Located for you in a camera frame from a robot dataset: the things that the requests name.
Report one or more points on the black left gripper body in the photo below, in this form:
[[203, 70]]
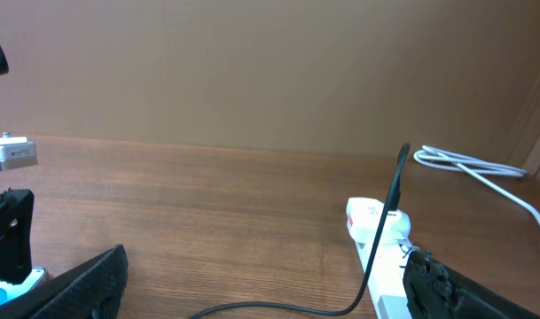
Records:
[[16, 211]]

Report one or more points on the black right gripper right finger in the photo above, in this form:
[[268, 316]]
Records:
[[435, 291]]

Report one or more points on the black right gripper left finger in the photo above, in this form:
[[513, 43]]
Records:
[[93, 289]]

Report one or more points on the smartphone with blue screen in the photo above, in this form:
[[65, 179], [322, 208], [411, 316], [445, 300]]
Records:
[[10, 292]]

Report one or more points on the white USB charger plug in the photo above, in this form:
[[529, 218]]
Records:
[[363, 216]]

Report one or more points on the white power strip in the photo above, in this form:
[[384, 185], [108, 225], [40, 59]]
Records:
[[385, 283]]

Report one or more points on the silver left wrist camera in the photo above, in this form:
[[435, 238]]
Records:
[[16, 152]]

